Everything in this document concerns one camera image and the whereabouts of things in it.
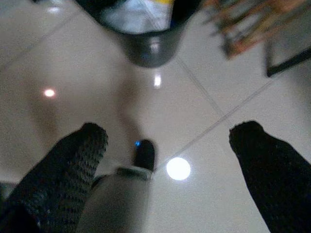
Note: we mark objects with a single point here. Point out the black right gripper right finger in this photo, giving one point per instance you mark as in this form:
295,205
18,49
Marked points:
274,170

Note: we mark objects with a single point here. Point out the clear plastic wrapper yellow label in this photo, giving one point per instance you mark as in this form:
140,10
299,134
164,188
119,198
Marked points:
138,17

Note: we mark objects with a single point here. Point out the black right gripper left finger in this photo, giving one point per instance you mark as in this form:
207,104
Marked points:
60,174

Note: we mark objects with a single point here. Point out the black metal table frame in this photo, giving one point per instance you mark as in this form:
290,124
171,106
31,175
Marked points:
289,61

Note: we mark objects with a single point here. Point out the folded wooden slat rack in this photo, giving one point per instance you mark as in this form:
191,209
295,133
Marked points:
255,24

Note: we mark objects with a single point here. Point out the black round rubbish bin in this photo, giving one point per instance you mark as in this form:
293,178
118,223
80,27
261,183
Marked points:
150,48

